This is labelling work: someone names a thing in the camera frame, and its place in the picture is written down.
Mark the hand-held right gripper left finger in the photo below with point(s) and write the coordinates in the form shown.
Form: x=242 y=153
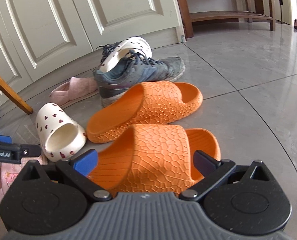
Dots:
x=86 y=161

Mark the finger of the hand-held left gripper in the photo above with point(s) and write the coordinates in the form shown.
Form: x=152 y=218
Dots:
x=18 y=151

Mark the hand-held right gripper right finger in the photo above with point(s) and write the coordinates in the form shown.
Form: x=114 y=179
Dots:
x=204 y=162

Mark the pink fabric slipper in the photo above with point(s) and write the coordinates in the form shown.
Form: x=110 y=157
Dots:
x=6 y=177
x=71 y=90

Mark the white clog with red hearts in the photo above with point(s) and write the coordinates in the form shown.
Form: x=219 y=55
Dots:
x=136 y=43
x=51 y=120

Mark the orange textured slide sandal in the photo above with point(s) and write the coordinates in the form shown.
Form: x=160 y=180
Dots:
x=148 y=105
x=151 y=152

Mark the wooden shoe rack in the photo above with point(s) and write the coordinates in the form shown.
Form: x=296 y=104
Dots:
x=228 y=16

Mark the wooden chair leg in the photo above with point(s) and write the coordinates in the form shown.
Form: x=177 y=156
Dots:
x=11 y=90

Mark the white cabinet door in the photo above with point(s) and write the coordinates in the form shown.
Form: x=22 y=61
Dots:
x=51 y=17

